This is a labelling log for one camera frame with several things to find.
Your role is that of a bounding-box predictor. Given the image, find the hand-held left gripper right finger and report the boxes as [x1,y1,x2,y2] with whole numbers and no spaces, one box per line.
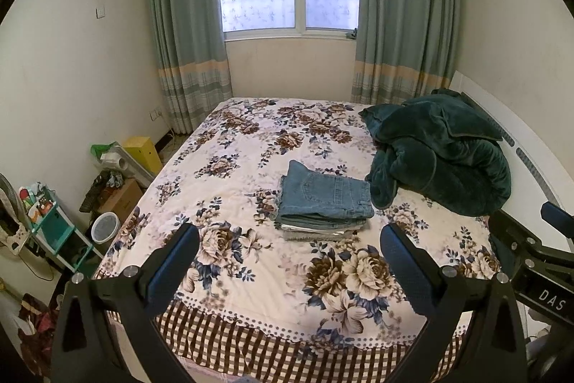
[380,224,527,383]

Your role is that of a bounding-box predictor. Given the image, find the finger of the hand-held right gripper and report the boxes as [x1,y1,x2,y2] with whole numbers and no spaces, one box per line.
[488,210,555,272]
[540,202,574,238]

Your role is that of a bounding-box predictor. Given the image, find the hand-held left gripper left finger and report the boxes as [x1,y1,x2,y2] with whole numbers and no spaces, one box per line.
[50,223,200,383]

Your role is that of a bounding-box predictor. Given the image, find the light blue jeans pants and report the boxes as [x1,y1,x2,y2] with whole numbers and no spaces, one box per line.
[280,160,376,221]

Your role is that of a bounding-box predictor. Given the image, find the folded cream pants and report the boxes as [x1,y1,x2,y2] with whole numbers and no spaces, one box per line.
[280,225,367,237]

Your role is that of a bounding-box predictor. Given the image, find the folded grey pants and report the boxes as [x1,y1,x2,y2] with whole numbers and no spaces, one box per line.
[283,231,356,243]

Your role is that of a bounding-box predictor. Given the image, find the white headboard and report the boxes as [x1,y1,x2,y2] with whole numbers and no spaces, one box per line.
[448,71,574,222]

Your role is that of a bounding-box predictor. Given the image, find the white mesh waste basket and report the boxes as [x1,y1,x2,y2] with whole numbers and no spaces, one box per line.
[91,212,121,243]

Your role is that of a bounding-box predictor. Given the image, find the brown cardboard box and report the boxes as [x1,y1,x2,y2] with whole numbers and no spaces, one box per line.
[99,179,145,223]

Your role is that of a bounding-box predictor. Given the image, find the folded blue jeans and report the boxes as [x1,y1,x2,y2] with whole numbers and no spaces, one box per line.
[274,210,374,230]

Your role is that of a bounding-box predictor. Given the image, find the grey tray with white pipe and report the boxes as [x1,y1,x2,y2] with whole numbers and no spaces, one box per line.
[100,145,156,189]

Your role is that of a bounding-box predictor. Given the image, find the dark green plush blanket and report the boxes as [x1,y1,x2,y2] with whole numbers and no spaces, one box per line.
[359,89,512,217]

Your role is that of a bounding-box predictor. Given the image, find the yellow box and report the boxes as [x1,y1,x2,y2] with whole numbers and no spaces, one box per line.
[122,136,163,176]

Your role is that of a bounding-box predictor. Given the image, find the teal storage shelf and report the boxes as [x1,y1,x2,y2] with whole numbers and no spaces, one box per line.
[18,183,107,279]

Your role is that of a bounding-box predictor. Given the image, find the bed with floral bedspread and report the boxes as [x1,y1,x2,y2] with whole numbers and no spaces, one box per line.
[92,97,504,375]

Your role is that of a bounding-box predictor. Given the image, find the green plastic bag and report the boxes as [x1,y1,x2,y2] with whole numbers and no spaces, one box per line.
[91,143,118,162]

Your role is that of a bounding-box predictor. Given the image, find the red bag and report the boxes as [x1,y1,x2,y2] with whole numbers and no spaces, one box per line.
[18,293,64,375]

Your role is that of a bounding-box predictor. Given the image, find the green striped curtain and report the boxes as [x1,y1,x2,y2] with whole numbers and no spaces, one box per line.
[146,0,233,135]
[351,0,462,106]

